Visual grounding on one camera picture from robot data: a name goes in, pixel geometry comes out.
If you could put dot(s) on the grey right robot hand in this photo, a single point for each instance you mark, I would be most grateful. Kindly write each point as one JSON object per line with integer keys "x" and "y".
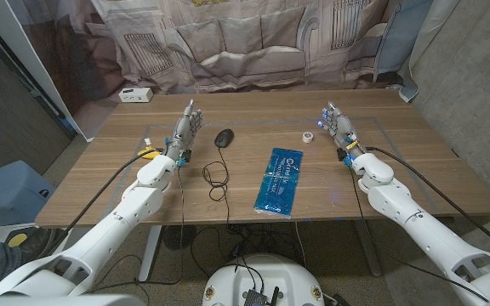
{"x": 340, "y": 127}

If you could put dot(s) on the black yellow foot pedal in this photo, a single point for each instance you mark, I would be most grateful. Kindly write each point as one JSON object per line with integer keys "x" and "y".
{"x": 17, "y": 240}

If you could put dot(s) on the white tape roll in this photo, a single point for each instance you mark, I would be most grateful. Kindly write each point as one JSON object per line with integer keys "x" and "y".
{"x": 304, "y": 138}

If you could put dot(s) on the black computer mouse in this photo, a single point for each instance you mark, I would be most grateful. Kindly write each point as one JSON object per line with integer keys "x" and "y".
{"x": 224, "y": 138}

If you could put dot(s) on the white power strip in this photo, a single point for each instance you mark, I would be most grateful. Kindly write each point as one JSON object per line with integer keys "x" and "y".
{"x": 136, "y": 95}

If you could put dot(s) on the white partition panel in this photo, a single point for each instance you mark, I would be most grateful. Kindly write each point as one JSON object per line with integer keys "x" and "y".
{"x": 36, "y": 64}

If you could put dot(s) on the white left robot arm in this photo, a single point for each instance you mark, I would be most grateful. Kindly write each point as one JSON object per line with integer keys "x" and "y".
{"x": 134, "y": 208}

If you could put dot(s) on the black round floor fan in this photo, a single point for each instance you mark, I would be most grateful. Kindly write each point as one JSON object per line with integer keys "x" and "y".
{"x": 180, "y": 237}

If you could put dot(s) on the blue gel ice pack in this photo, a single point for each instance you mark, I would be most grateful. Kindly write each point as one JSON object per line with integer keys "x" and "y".
{"x": 279, "y": 183}

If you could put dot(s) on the white robot torso base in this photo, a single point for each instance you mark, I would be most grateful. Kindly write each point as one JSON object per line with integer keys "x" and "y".
{"x": 236, "y": 280}

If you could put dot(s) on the yellow toy banana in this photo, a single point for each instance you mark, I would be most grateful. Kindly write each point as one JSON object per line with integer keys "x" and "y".
{"x": 147, "y": 154}

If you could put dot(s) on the grey table leg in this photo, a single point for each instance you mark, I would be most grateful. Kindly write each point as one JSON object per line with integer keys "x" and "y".
{"x": 368, "y": 251}

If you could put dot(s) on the printed sofa backdrop curtain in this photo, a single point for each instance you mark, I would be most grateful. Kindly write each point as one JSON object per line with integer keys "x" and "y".
{"x": 245, "y": 42}

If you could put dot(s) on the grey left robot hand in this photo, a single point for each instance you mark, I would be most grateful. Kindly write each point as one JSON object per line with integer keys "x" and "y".
{"x": 183, "y": 132}

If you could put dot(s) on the white table leg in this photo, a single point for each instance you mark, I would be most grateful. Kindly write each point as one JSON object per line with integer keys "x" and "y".
{"x": 149, "y": 255}

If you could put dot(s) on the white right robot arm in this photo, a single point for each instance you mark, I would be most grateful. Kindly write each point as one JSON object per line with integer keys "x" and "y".
{"x": 398, "y": 200}

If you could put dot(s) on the blue plastic bin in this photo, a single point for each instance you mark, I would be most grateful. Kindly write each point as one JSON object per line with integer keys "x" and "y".
{"x": 7, "y": 195}

